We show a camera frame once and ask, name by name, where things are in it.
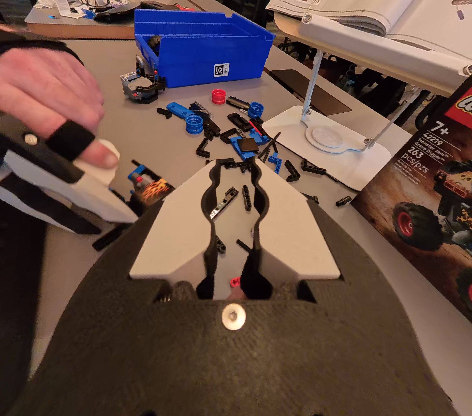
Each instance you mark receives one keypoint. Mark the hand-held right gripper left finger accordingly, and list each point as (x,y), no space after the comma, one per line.
(169,239)

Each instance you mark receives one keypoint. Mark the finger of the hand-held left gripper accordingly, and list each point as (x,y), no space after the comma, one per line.
(92,198)
(18,204)

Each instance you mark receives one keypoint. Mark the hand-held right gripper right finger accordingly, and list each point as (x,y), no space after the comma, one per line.
(298,239)

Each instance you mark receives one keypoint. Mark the partly built toy brick model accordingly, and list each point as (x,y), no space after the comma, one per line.
(155,190)

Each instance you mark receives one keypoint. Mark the small toy connectors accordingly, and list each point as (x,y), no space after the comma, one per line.
(235,281)

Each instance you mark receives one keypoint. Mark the grey desk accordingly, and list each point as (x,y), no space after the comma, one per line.
(110,99)

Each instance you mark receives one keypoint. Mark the person's left hand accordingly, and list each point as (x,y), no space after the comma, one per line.
(44,87)

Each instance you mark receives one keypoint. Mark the scattered black toy beams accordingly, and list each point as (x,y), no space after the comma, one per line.
(312,167)

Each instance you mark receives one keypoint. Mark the blue angled beam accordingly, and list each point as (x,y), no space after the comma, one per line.
(274,158)

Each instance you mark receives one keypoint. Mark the black square panel piece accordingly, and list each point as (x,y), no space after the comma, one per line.
(247,146)

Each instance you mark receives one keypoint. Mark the blue toy panel piece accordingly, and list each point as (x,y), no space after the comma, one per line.
(236,152)
(260,136)

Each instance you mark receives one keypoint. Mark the dark toy set box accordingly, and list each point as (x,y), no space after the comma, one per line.
(405,202)

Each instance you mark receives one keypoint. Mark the blue toy wheel hub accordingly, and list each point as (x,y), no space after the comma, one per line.
(194,123)
(255,110)

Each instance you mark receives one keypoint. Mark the red toy axle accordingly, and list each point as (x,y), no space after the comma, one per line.
(256,127)

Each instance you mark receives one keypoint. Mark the small black brick assembly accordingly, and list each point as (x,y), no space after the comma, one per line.
(142,86)

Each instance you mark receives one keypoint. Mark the blue curved panel piece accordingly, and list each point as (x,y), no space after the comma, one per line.
(177,108)

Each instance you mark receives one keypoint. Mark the neighbouring grey table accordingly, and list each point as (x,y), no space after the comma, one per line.
(73,28)

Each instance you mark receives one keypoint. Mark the white paper scraps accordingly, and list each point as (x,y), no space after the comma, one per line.
(62,4)

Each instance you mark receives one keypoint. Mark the black curved panel piece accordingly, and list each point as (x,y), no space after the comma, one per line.
(238,102)

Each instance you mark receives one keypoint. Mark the red toy wheel hub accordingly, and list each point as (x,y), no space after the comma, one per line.
(218,96)

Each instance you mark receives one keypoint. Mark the black toy tyre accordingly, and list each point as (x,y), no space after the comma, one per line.
(155,42)

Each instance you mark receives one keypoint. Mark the blue storage bin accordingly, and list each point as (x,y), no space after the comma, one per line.
(191,54)

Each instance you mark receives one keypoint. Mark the white book stand ledge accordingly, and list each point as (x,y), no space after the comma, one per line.
(368,51)

